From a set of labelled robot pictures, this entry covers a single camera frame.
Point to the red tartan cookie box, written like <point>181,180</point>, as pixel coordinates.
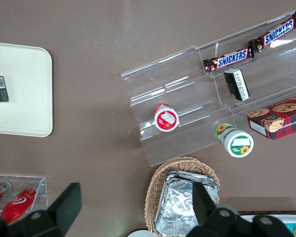
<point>281,118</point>

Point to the clear acrylic bottle rack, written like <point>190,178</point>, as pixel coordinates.
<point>43,187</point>

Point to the Snickers chocolate bar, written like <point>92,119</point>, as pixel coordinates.
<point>278,32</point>
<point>232,59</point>

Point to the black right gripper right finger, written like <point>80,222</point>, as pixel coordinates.
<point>212,219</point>

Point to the clear acrylic stepped shelf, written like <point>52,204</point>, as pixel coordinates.
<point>187,138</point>

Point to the teal snack pack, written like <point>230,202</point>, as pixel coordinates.
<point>289,226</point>

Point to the light wicker basket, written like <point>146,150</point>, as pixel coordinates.
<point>187,163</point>

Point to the red lid yogurt cup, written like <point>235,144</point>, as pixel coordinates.
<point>166,119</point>

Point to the aluminium foil container stack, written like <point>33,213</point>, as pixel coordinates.
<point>177,202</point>

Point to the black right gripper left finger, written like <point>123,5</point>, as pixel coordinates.
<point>61,209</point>

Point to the green sunflower lid cup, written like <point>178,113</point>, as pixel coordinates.
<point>238,144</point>

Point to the cream plastic tray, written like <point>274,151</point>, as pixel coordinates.
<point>27,98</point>

